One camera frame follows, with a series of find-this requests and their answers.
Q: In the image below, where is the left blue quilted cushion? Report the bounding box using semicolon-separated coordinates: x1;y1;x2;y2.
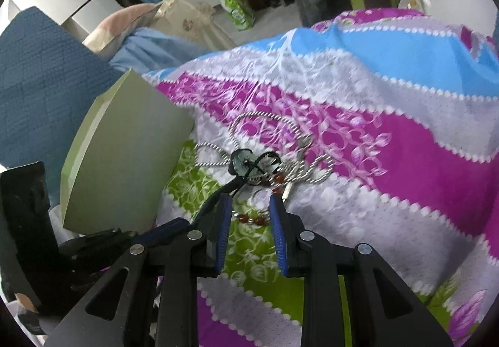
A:
0;6;127;207

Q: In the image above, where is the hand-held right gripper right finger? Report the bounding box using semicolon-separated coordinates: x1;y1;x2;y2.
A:
269;195;455;347

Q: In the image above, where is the silver rope chain necklace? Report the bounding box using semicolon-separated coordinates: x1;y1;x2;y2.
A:
193;112;337;186

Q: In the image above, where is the green shopping bag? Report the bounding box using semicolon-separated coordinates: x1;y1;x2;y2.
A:
216;0;257;31

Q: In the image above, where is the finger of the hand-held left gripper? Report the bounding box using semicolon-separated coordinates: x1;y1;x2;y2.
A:
58;228;137;273
130;217;191;250

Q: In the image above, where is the beige floral quilt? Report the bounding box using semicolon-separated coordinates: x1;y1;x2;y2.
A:
150;0;235;55

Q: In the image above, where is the light blue sheet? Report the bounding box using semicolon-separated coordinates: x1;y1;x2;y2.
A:
108;27;207;78

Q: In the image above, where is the pink pillow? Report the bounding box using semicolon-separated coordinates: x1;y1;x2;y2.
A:
83;3;164;59

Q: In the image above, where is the green cardboard box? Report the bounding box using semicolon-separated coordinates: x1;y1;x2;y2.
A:
60;69;196;235

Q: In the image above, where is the white cabinet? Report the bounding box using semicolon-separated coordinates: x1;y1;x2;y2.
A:
8;0;129;43

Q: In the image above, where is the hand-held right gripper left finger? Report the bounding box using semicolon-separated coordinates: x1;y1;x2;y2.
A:
45;193;235;347

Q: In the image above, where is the colourful striped floral blanket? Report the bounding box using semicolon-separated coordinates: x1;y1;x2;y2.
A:
142;7;499;347

